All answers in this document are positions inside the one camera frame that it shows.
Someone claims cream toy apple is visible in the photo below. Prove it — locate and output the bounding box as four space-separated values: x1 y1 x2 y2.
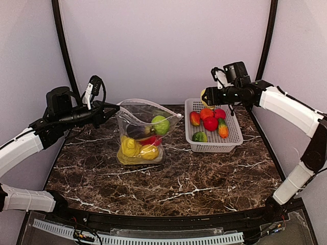
200 89 215 110

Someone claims dark purple toy eggplant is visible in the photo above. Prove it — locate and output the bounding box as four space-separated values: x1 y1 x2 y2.
126 125 155 140

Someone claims clear zip top bag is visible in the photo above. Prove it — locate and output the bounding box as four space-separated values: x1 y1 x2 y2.
117 99 183 166

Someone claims yellow toy pear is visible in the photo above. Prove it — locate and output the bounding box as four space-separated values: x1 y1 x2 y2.
117 135 142 165

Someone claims light green toy fruit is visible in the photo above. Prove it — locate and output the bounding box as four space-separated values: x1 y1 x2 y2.
151 115 170 135

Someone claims red toy pepper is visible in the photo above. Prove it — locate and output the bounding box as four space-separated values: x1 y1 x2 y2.
139 135 162 146

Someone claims yellow toy lemon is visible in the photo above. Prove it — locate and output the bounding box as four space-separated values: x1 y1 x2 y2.
139 144 159 160

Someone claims yellow napa cabbage toy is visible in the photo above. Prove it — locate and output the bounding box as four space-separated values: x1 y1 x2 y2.
117 154 166 165

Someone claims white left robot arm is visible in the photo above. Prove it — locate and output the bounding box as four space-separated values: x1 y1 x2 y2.
1 86 120 213

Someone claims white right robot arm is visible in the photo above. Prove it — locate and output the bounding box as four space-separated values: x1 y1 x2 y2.
201 62 326 205

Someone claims orange toy fruit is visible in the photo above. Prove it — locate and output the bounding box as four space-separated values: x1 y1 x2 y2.
200 108 215 120

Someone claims pink red toy fruit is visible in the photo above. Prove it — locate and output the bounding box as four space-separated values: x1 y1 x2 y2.
214 109 226 120

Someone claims red toy apple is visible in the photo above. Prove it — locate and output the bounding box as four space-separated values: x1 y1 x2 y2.
203 116 219 131

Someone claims red orange toy mango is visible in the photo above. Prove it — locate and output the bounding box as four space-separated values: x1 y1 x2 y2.
190 111 201 127

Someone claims green orange toy cucumber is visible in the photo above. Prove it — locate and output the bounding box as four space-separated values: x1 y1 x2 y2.
218 118 229 139

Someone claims white plastic basket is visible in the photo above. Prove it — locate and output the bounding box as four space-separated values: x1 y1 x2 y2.
184 99 243 153

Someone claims green yellow toy mango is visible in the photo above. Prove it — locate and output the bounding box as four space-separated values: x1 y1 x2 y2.
192 131 207 142

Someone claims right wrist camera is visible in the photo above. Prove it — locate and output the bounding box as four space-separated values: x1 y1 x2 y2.
211 67 228 89

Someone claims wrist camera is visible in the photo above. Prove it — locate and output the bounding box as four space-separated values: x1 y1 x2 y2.
81 75 106 110
211 67 228 89

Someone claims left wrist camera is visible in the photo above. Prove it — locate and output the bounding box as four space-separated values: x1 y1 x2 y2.
81 75 106 110

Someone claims white slotted cable duct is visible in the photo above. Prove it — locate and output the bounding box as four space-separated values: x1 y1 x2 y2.
33 219 244 244

